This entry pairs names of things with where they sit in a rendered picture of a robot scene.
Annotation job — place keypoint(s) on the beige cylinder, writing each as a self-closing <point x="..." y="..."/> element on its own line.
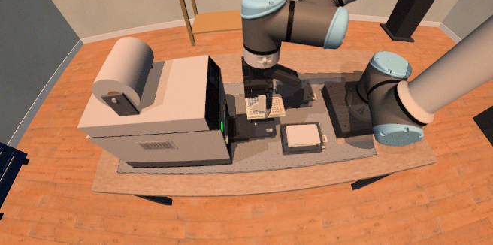
<point x="126" y="70"/>

